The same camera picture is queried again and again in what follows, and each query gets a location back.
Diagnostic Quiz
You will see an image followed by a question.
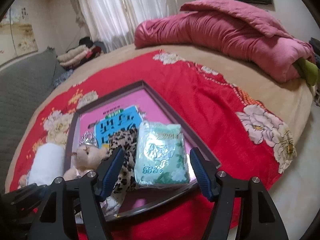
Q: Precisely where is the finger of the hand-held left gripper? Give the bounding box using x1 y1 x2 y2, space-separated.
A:
10 184 50 205

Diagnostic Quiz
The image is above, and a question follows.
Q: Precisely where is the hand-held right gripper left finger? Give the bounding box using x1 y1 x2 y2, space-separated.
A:
30 147 125 240

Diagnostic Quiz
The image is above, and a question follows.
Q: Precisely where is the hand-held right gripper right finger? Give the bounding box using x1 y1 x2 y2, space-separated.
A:
189 147 288 240

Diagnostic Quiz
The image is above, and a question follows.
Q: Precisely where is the beige plush toy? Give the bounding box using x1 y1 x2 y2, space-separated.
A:
62 145 110 180

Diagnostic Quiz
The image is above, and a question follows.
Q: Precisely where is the white toilet paper roll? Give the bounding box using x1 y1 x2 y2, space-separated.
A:
26 142 66 187

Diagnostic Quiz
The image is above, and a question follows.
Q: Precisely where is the pink box lid tray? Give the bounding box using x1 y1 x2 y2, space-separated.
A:
62 80 222 218

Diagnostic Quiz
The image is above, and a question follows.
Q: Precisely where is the red floral blanket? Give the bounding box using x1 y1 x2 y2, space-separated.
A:
12 50 298 240

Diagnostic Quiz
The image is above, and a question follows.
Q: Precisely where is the pink and blue book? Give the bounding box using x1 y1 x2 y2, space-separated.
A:
75 87 198 212

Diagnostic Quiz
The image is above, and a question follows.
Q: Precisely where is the grey quilted cushion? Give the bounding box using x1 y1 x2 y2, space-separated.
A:
0 47 63 155

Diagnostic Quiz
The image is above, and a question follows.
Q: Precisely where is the blue patterned cloth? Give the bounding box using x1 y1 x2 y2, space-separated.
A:
53 69 75 88

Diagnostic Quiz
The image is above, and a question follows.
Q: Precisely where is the folded pink cloth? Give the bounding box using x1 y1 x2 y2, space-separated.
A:
80 48 97 60

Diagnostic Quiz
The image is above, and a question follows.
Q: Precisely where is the folded cream blanket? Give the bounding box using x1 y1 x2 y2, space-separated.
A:
57 46 86 66

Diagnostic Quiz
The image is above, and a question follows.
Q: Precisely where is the black garment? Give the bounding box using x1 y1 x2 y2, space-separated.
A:
79 37 103 53

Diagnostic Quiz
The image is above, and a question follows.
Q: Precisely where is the pink quilt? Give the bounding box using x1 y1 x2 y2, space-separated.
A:
134 0 316 84

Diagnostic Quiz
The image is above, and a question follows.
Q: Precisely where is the green cloth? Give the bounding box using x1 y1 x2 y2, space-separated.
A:
295 58 320 86

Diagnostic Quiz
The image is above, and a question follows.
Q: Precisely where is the white sheer curtain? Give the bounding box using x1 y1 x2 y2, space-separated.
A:
75 0 181 48

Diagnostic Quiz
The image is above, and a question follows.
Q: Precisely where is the floral wall panel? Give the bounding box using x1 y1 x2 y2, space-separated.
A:
0 5 40 66

